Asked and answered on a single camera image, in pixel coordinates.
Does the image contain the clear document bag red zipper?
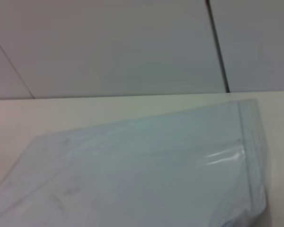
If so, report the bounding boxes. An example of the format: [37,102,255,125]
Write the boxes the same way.
[0,98,268,227]

